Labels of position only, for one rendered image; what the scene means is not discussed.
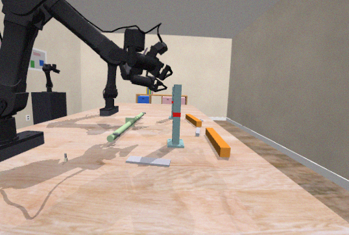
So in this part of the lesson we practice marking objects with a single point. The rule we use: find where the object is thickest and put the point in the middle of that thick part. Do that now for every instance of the orange rectangular bar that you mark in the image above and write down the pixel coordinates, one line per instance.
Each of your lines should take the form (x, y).
(194, 120)
(221, 147)

